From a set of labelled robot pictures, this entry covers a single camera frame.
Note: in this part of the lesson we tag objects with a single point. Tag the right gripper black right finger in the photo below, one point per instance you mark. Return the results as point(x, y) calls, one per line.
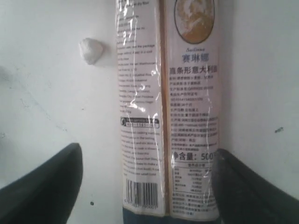
point(244, 197)

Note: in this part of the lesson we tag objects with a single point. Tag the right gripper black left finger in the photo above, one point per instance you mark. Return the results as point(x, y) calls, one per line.
point(48, 193)

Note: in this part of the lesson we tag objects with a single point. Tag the long dark noodle package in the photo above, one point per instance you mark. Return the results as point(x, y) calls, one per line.
point(169, 96)

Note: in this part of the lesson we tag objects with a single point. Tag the white crumpled scrap right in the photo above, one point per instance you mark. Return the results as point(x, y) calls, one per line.
point(90, 50)

